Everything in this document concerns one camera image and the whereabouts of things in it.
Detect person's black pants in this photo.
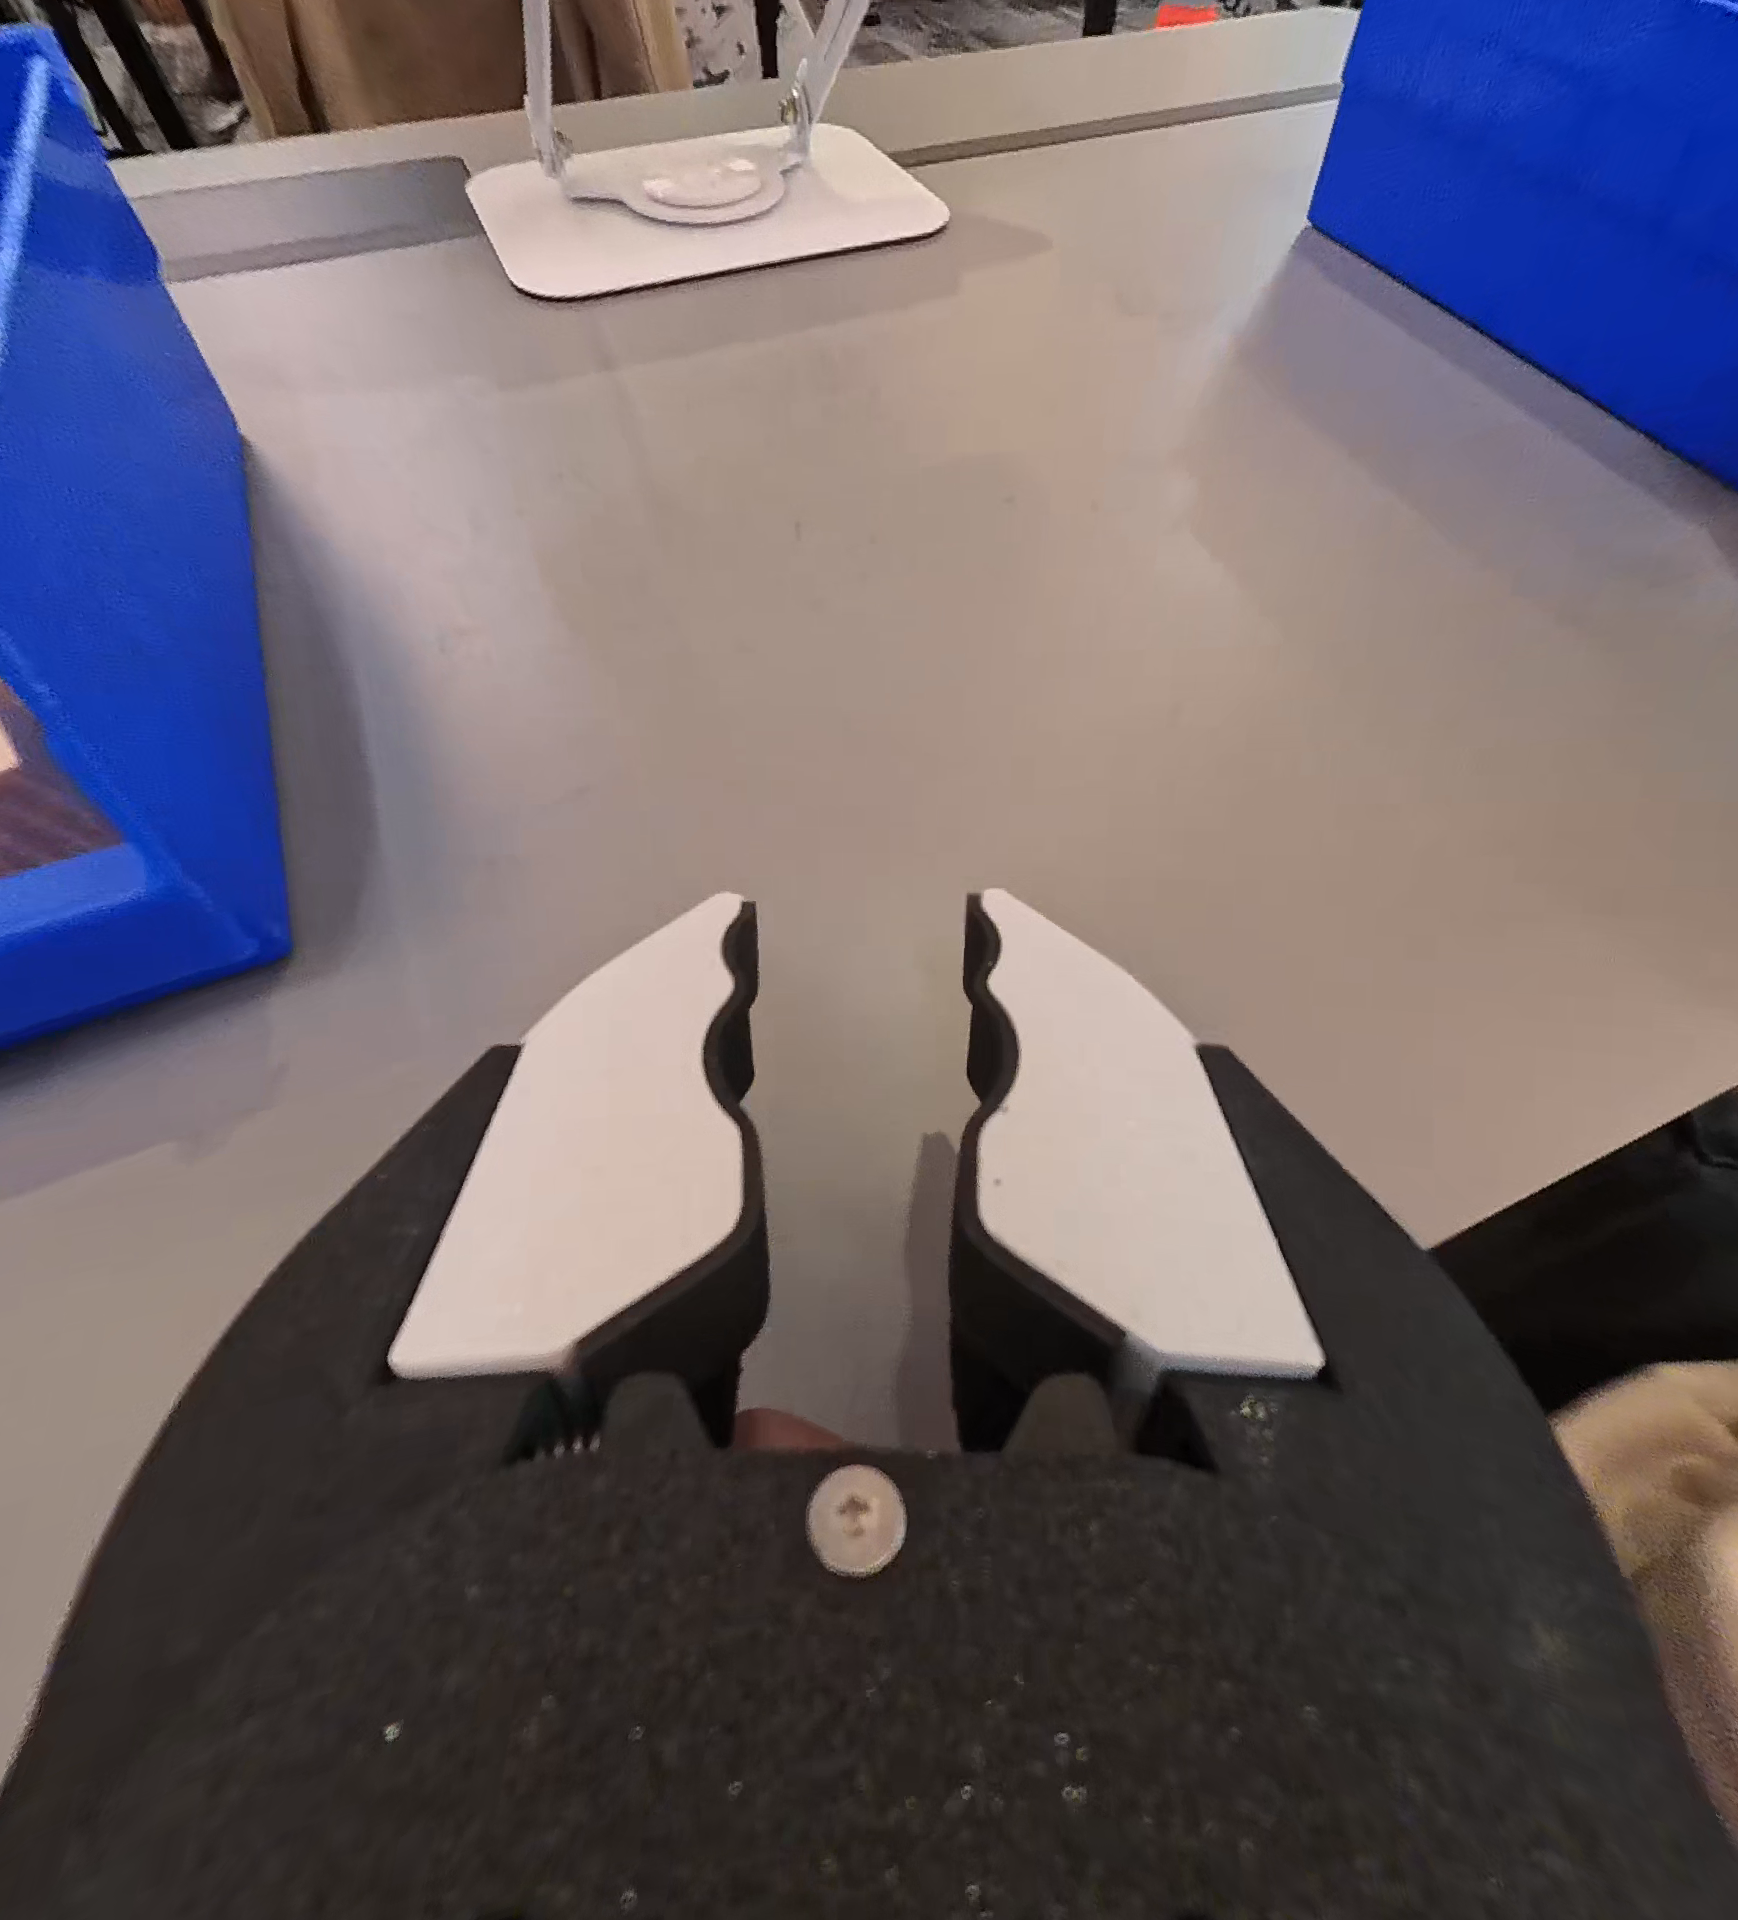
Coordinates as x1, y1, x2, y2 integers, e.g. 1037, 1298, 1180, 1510
1432, 1092, 1738, 1416

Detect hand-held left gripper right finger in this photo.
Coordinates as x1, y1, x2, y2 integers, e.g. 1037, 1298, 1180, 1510
952, 889, 1327, 1450

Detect tan cloth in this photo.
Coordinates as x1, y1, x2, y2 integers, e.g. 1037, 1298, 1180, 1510
201, 0, 691, 136

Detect blue plastic bin with cubes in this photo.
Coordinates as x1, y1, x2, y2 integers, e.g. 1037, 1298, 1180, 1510
0, 23, 292, 1079

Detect person's cream sweater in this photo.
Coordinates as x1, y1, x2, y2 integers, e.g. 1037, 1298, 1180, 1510
1551, 1358, 1738, 1920

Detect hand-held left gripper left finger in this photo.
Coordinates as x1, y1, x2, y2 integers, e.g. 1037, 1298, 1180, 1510
388, 893, 774, 1445

